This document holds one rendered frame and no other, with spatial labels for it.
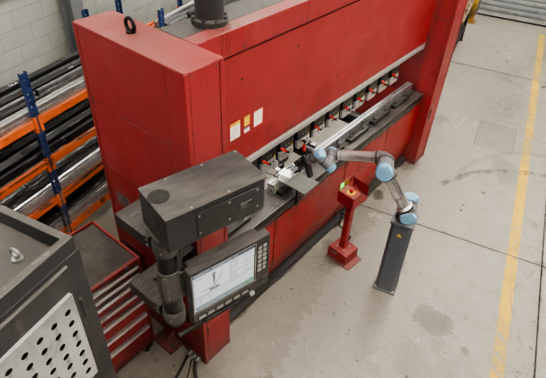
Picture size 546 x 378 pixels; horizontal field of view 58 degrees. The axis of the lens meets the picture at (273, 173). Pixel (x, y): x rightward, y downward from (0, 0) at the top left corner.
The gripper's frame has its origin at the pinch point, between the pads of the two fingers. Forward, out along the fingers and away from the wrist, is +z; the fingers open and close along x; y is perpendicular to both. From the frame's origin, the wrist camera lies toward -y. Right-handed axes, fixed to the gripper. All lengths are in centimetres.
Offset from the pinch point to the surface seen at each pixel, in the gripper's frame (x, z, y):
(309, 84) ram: -18, -44, 46
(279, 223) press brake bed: 21.5, 23.4, -25.3
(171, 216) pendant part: 151, -99, 22
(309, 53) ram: -13, -63, 62
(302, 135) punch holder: -14.7, -13.4, 19.6
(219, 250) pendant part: 127, -72, -4
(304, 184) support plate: 2.3, -3.2, -11.3
